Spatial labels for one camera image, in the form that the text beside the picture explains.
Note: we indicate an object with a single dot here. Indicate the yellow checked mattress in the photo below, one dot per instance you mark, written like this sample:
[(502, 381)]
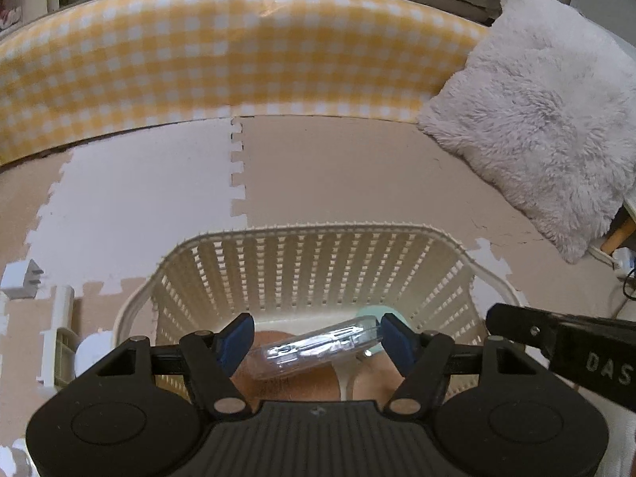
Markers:
[(198, 59)]

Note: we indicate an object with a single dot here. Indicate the cream plastic basket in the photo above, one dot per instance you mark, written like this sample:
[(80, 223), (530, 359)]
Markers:
[(298, 268)]

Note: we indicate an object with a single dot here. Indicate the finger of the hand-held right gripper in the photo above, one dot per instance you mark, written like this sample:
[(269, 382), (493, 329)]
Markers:
[(526, 330)]

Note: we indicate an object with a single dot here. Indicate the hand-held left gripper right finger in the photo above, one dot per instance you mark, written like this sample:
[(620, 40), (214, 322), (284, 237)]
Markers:
[(400, 345)]

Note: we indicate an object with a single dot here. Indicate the white charger plug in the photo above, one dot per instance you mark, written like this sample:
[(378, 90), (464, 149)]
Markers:
[(20, 280)]

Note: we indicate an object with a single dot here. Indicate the wooden furniture leg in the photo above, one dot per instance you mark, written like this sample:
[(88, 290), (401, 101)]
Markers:
[(618, 236)]

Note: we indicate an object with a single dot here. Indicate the fluffy white pillow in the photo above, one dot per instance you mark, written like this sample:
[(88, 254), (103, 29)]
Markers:
[(536, 124)]

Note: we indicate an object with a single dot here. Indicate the white foam mat tile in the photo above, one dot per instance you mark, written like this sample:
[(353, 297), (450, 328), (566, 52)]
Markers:
[(149, 184), (489, 261)]

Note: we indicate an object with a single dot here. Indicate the teal round disc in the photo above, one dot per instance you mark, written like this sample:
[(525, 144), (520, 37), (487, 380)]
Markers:
[(371, 312)]

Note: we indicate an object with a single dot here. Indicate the round wooden lid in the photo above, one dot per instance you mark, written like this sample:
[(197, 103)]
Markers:
[(283, 390)]

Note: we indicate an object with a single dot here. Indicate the clear plastic box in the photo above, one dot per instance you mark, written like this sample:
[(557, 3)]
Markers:
[(308, 350)]

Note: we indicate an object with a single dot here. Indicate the white folding handheld device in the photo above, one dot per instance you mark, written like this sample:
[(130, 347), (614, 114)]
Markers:
[(62, 318)]

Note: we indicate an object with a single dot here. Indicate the white power strip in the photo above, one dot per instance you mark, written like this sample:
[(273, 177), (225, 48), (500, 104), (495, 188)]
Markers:
[(621, 261)]

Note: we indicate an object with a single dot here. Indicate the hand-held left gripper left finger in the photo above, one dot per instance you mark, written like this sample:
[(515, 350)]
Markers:
[(237, 345)]

